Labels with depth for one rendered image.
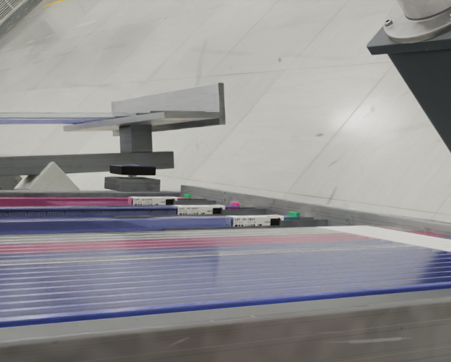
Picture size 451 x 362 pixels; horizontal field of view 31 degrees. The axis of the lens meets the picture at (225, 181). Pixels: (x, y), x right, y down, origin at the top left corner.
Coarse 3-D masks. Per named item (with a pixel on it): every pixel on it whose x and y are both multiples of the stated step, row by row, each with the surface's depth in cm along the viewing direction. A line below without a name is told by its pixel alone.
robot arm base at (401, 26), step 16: (400, 0) 109; (416, 0) 106; (432, 0) 105; (448, 0) 105; (400, 16) 114; (416, 16) 109; (432, 16) 107; (448, 16) 105; (400, 32) 110; (416, 32) 107; (432, 32) 105
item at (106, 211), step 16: (0, 208) 77; (16, 208) 78; (32, 208) 79; (48, 208) 80; (64, 208) 81; (80, 208) 82; (96, 208) 83; (112, 208) 84; (128, 208) 84; (144, 208) 86; (160, 208) 86; (176, 208) 88
